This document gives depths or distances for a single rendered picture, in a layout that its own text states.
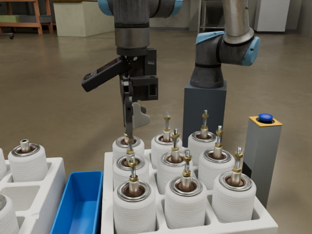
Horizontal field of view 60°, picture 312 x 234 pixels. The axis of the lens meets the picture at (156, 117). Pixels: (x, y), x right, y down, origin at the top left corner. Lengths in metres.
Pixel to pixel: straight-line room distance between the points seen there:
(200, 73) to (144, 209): 0.75
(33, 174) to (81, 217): 0.22
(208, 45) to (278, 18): 6.40
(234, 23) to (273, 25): 6.47
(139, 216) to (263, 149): 0.44
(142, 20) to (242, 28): 0.57
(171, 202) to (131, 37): 0.36
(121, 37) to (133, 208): 0.35
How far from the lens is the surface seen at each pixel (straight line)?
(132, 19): 0.58
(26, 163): 0.82
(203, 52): 1.19
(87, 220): 0.94
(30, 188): 0.84
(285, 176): 1.22
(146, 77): 0.61
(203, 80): 1.20
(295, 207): 1.07
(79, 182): 0.97
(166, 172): 0.70
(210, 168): 0.73
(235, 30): 1.09
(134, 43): 0.58
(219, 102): 1.20
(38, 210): 0.74
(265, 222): 0.70
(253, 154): 0.88
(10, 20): 8.09
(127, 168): 0.69
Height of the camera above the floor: 0.63
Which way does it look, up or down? 22 degrees down
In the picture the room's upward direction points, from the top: straight up
